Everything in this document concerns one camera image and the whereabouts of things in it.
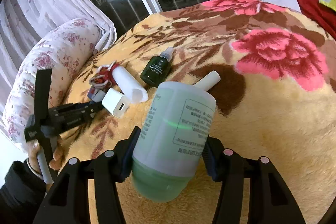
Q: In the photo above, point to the yellow floral plush blanket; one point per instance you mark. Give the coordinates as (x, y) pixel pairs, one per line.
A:
(262, 113)

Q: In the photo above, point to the white squeeze tube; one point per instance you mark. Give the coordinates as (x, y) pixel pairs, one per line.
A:
(127, 82)

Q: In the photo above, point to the person's left hand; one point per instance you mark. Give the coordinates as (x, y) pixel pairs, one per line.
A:
(58, 154)

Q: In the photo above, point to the person's left forearm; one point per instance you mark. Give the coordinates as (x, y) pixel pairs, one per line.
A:
(21, 187)

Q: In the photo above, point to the white charger block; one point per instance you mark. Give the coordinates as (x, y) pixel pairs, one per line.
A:
(115, 102)

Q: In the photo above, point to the white sheer floral curtain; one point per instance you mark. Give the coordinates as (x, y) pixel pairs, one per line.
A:
(39, 3)

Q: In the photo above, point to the small dark dropper bottle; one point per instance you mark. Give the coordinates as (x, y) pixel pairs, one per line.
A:
(155, 71)

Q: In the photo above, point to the red and white woven ornament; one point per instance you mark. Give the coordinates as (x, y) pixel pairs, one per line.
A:
(105, 74)

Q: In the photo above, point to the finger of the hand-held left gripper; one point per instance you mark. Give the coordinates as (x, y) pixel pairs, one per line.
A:
(95, 109)

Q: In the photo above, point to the white cylindrical stick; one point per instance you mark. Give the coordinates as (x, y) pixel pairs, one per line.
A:
(208, 78)

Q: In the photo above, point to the red cloth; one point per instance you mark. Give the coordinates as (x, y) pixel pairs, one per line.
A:
(312, 6)

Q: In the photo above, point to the small purple box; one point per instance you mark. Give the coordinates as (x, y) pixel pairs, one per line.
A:
(96, 95)

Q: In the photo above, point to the yellow plastic bag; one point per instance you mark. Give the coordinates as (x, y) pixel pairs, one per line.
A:
(330, 1)

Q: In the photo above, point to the floral print pillow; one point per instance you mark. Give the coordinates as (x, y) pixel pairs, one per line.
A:
(52, 56)

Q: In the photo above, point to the large green lotion bottle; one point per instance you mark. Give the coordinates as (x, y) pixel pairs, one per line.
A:
(173, 134)

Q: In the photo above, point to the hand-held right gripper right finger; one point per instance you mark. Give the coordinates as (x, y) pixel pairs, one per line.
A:
(210, 161)

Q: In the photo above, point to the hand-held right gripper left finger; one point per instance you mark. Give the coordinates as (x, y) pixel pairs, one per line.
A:
(128, 157)

